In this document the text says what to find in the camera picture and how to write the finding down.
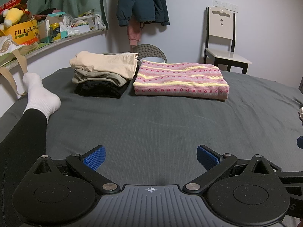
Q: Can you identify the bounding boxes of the white pink crumpled clothes pile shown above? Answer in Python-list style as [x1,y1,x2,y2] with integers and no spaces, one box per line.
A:
[298,107,303,122]

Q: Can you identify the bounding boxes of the dark grey bed sheet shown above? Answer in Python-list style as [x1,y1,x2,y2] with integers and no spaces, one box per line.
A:
[0,67,303,183]

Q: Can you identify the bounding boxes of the left leg black trousers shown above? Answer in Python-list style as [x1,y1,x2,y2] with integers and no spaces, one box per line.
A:
[1,109,47,226]

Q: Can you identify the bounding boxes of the black folded garment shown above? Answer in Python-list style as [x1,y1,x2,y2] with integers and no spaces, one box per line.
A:
[74,80,130,98]

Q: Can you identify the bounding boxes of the left foot white sock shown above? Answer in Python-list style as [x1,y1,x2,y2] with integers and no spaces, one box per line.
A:
[23,72,61,123]

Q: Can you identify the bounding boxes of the pink yellow striped knit sweater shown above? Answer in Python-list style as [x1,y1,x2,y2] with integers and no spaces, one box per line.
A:
[133,61,230,100]

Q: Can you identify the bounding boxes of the olive folded garment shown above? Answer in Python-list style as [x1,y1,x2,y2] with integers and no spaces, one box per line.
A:
[72,69,127,87]

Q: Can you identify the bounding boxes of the beige folded garment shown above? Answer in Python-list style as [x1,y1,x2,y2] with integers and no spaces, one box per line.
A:
[69,51,138,79]

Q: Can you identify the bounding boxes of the white plastic bucket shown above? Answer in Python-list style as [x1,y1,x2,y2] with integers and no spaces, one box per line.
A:
[140,57,165,63]

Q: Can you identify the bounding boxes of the white black wooden chair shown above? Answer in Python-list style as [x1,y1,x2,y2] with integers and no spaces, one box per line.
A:
[203,7,252,74]

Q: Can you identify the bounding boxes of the yellow drink can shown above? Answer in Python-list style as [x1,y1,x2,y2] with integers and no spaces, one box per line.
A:
[50,23,61,42]

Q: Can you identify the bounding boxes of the beige canvas tote bag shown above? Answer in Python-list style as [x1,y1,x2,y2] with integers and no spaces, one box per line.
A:
[1,35,39,96]

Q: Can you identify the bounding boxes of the pink hanging garment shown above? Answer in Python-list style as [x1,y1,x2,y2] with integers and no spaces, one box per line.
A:
[127,17,144,46]

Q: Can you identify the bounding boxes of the teal white carton box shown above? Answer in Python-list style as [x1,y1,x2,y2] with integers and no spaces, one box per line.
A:
[38,12,68,43]

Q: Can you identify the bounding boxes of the yellow orange cardboard box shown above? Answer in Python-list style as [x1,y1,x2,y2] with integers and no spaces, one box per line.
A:
[4,19,39,45]

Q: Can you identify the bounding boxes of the yellow plush toy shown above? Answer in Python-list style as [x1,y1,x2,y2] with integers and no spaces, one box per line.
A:
[1,7,29,31]

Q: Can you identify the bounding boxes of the dark teal hanging jacket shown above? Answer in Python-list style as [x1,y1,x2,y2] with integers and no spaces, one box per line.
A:
[116,0,170,27]

